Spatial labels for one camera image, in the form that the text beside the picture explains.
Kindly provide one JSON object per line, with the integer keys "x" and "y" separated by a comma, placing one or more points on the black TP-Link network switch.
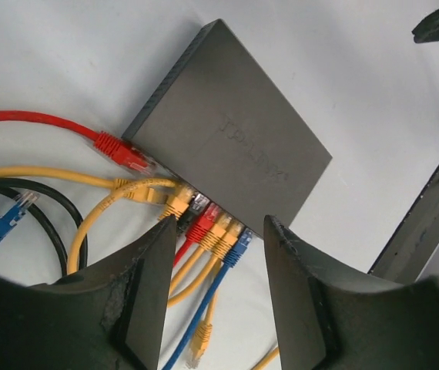
{"x": 219, "y": 123}

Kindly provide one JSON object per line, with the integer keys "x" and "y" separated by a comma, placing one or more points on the yellow ethernet cable printed text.
{"x": 142, "y": 191}

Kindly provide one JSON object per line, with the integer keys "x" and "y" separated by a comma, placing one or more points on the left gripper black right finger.
{"x": 329, "y": 315}

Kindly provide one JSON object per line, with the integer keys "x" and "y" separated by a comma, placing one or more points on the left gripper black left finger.
{"x": 109, "y": 315}

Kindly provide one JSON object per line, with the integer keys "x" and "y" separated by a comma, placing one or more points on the red ethernet cable loose plug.
{"x": 117, "y": 150}

